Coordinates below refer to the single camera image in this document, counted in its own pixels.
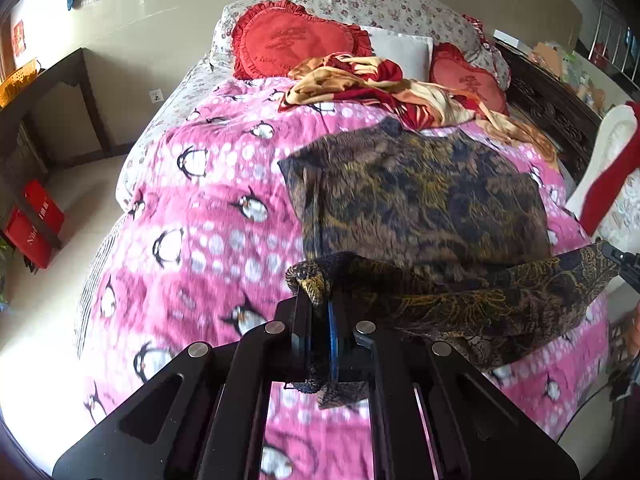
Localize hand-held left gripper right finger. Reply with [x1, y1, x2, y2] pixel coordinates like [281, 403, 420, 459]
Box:
[325, 300, 581, 480]

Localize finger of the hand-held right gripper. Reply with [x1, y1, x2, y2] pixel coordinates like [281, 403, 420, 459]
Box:
[597, 240, 640, 293]

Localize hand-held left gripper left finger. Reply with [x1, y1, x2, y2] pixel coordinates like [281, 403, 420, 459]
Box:
[52, 295, 321, 480]

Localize dark brown patterned garment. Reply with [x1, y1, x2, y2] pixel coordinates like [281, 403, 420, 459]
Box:
[277, 120, 621, 411]

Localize cream lace cloth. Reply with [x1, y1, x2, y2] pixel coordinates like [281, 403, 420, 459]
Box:
[595, 170, 640, 251]

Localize pink penguin print blanket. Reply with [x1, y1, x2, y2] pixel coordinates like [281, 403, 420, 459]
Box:
[75, 77, 613, 480]

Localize dark wooden headboard shelf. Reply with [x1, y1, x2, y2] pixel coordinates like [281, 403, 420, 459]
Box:
[492, 40, 603, 186]

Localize striped mattress cover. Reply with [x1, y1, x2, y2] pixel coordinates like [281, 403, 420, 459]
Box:
[72, 230, 121, 361]

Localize metal rack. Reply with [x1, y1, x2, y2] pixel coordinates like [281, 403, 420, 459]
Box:
[585, 0, 640, 81]

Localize orange paper packet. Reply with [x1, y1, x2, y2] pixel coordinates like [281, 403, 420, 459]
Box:
[530, 40, 566, 73]

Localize small red heart pillow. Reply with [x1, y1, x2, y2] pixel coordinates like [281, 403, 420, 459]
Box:
[429, 42, 511, 116]

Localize white box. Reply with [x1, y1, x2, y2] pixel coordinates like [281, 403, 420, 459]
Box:
[492, 29, 533, 51]

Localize floral bed sheet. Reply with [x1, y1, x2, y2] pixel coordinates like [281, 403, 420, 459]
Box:
[116, 55, 236, 206]

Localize orange floral blanket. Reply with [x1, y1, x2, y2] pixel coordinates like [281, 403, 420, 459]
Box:
[277, 52, 561, 171]

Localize red frilled cloth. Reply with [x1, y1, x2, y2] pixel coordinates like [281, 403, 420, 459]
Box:
[462, 14, 491, 48]

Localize red paper bag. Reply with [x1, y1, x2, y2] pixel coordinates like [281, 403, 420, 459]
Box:
[25, 179, 66, 233]

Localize red cardboard boxes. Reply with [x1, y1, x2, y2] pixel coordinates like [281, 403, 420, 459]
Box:
[2, 207, 53, 270]

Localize large red heart pillow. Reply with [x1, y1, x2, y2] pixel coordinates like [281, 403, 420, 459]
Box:
[231, 1, 373, 80]

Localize white pillow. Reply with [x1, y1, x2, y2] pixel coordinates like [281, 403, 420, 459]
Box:
[360, 25, 435, 82]

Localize floral print pillow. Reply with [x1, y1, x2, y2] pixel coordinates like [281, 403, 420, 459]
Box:
[210, 0, 511, 91]

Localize dark wooden desk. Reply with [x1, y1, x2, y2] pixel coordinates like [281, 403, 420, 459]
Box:
[0, 47, 113, 251]

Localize yellow basket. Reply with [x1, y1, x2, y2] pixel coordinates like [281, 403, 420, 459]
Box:
[0, 58, 41, 108]

